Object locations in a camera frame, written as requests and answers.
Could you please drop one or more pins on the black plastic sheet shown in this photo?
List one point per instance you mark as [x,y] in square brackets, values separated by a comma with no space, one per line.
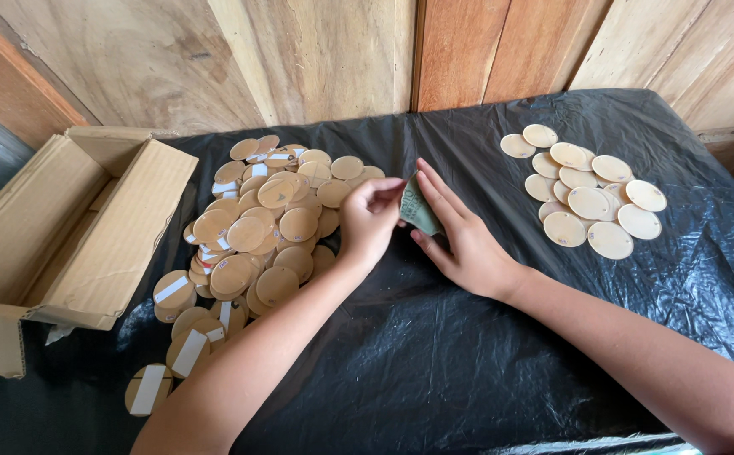
[442,354]

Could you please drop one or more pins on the open cardboard box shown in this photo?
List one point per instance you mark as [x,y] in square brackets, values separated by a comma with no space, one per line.
[57,240]

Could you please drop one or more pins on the group of pale sanded discs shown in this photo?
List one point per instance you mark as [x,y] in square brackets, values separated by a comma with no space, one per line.
[585,193]

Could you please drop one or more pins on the pile of brown wooden discs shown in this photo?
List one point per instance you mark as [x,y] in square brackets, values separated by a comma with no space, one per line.
[253,246]

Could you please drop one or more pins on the person's left hand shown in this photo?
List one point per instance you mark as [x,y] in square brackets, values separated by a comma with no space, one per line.
[367,224]

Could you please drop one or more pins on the green sandpaper piece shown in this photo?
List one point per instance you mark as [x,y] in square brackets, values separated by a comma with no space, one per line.
[418,212]

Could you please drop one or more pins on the person's right hand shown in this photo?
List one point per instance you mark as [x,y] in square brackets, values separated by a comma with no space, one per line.
[468,246]

